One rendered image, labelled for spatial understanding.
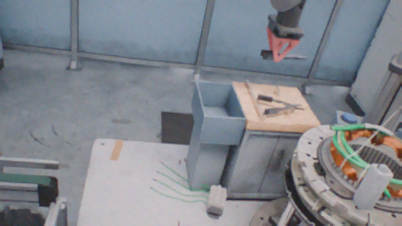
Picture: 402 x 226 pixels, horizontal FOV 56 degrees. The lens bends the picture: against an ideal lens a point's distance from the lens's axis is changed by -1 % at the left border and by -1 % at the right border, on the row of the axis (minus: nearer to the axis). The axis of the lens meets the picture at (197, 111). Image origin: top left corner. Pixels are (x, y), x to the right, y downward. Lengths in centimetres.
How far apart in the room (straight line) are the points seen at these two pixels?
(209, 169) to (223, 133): 15
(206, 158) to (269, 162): 17
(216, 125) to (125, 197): 33
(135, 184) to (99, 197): 11
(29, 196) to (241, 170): 60
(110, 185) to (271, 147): 46
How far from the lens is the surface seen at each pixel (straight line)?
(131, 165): 117
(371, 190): 75
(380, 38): 334
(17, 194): 119
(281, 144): 103
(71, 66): 319
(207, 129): 94
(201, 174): 107
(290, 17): 94
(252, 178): 109
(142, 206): 106
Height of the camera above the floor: 158
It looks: 34 degrees down
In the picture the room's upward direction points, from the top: 12 degrees clockwise
